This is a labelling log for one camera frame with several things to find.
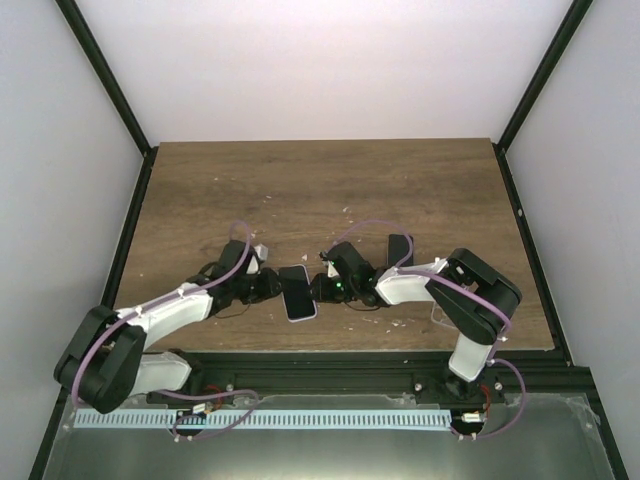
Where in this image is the clear magsafe phone case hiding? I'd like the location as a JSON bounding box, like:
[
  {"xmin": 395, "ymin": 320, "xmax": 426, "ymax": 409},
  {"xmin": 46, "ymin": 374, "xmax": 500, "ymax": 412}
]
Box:
[{"xmin": 430, "ymin": 303, "xmax": 455, "ymax": 329}]

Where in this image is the light blue slotted cable duct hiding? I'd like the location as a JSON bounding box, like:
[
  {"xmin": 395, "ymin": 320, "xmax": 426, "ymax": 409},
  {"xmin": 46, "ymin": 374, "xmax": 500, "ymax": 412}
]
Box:
[{"xmin": 73, "ymin": 409, "xmax": 452, "ymax": 431}]

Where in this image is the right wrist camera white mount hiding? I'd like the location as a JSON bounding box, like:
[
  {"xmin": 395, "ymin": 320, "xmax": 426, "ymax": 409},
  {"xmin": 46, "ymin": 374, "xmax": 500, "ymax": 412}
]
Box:
[{"xmin": 324, "ymin": 260, "xmax": 340, "ymax": 278}]

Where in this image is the black frame post right rear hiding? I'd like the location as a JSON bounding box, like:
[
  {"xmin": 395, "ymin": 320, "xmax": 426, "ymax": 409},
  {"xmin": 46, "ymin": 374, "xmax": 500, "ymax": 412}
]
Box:
[{"xmin": 492, "ymin": 0, "xmax": 596, "ymax": 151}]

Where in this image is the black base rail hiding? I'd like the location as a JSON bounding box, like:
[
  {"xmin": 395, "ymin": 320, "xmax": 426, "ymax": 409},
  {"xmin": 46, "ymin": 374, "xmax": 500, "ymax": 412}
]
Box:
[{"xmin": 187, "ymin": 350, "xmax": 595, "ymax": 401}]

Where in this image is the small grey-edged phone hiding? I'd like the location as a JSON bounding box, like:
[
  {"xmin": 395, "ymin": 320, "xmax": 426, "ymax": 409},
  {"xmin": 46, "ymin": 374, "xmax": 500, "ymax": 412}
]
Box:
[{"xmin": 387, "ymin": 234, "xmax": 414, "ymax": 267}]

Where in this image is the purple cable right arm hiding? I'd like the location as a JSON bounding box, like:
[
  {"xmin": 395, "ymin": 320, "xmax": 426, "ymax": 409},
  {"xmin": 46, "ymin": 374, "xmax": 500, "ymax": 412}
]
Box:
[{"xmin": 329, "ymin": 219, "xmax": 527, "ymax": 441}]

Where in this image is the black frame post left rear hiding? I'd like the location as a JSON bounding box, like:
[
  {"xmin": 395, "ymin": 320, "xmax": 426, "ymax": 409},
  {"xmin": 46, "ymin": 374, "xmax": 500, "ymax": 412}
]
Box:
[{"xmin": 53, "ymin": 0, "xmax": 153, "ymax": 156}]

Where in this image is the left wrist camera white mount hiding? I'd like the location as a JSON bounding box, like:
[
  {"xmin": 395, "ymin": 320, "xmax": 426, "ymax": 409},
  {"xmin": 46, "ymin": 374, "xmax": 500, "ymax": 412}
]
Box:
[{"xmin": 246, "ymin": 244, "xmax": 269, "ymax": 275}]

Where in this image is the black frame post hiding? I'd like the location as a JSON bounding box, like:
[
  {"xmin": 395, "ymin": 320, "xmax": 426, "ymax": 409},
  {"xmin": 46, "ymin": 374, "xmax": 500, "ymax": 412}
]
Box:
[
  {"xmin": 53, "ymin": 0, "xmax": 153, "ymax": 156},
  {"xmin": 492, "ymin": 0, "xmax": 596, "ymax": 151}
]

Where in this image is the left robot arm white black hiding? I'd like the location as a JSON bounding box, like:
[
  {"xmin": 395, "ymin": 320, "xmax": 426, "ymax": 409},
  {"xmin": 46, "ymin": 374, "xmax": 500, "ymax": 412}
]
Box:
[{"xmin": 53, "ymin": 240, "xmax": 281, "ymax": 414}]

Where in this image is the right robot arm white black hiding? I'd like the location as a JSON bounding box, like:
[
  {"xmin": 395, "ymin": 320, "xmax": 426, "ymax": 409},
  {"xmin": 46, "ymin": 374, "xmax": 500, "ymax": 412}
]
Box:
[{"xmin": 309, "ymin": 242, "xmax": 523, "ymax": 403}]

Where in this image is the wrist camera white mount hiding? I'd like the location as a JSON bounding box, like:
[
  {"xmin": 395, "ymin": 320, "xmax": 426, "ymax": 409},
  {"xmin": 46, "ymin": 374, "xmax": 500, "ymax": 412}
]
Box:
[
  {"xmin": 246, "ymin": 244, "xmax": 269, "ymax": 275},
  {"xmin": 324, "ymin": 260, "xmax": 340, "ymax": 278}
]

